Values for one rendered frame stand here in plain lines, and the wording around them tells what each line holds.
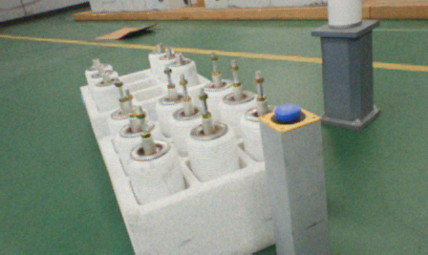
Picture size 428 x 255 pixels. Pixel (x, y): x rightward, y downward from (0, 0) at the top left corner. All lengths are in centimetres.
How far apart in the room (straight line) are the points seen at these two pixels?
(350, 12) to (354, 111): 29
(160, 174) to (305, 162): 25
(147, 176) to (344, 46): 72
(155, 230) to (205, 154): 16
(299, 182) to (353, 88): 65
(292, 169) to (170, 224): 25
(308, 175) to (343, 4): 67
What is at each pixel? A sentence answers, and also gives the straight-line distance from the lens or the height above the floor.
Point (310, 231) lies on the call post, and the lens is 70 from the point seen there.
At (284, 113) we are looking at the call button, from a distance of 60.
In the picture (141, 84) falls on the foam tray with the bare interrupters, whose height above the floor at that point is 17.
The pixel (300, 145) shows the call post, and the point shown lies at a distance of 61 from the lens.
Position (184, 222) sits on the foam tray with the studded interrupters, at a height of 13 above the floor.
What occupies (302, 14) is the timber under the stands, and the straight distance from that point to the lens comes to 302.
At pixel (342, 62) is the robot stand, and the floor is 21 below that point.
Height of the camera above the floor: 57
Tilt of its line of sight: 22 degrees down
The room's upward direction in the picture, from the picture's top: 10 degrees counter-clockwise
